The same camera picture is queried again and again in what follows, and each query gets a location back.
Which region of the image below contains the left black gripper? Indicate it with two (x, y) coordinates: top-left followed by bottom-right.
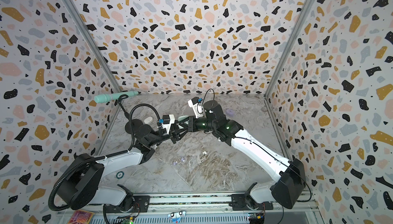
(149, 121), (190, 149)

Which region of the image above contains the mint green charging case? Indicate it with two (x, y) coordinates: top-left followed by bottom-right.
(178, 115), (189, 124)

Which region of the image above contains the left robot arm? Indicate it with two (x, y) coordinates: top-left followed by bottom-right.
(48, 119), (190, 212)

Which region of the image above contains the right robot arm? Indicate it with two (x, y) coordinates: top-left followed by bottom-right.
(179, 97), (308, 210)

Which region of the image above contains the white charging case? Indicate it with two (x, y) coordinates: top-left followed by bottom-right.
(144, 117), (153, 124)

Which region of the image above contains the purple charging case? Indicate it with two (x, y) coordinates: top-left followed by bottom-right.
(226, 109), (235, 117)

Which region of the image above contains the black microphone stand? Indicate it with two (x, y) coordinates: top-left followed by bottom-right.
(117, 99), (143, 135)

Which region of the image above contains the small toy car sticker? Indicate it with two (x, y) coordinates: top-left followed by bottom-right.
(168, 211), (186, 224)

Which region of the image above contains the colourful card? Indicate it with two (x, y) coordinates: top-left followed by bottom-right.
(68, 210), (94, 224)

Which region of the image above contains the left corner aluminium profile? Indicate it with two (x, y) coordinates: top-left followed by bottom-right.
(61, 0), (121, 93)

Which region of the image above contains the corner aluminium profile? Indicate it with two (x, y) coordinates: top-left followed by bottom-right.
(61, 0), (121, 93)
(264, 0), (314, 99)

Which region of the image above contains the right corner aluminium profile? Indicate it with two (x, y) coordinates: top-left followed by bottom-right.
(264, 0), (314, 99)

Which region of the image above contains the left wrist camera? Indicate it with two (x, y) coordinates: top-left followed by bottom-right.
(158, 114), (175, 135)

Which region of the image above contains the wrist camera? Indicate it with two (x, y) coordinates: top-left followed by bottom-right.
(158, 114), (175, 135)
(188, 97), (203, 118)

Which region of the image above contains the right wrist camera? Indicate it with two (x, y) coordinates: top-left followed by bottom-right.
(188, 97), (203, 118)

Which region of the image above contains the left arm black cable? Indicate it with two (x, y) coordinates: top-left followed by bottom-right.
(47, 103), (162, 212)

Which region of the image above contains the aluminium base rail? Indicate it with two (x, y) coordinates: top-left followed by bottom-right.
(55, 191), (323, 224)

